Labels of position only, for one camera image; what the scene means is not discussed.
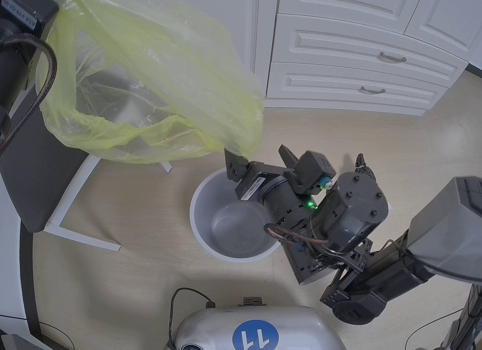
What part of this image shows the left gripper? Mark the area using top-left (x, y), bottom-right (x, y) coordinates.
top-left (0, 0), bottom-right (59, 110)

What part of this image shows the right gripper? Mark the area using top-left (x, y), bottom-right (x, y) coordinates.
top-left (225, 145), bottom-right (317, 229)

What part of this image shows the black plastic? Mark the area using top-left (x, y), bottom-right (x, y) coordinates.
top-left (354, 153), bottom-right (378, 181)

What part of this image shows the yellow plastic bag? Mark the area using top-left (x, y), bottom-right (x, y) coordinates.
top-left (39, 0), bottom-right (264, 164)

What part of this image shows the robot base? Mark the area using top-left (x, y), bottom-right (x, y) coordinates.
top-left (166, 297), bottom-right (347, 350)

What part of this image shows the white trash bin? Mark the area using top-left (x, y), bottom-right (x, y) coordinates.
top-left (189, 168), bottom-right (281, 263)

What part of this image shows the white wardrobe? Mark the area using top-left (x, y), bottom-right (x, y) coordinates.
top-left (94, 0), bottom-right (482, 117)

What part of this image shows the white chair grey seat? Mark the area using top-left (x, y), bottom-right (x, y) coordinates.
top-left (0, 21), bottom-right (172, 253)

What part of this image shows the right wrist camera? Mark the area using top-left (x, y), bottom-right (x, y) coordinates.
top-left (283, 150), bottom-right (337, 195)

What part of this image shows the black cable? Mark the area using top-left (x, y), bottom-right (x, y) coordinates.
top-left (168, 288), bottom-right (216, 347)
top-left (0, 33), bottom-right (58, 153)

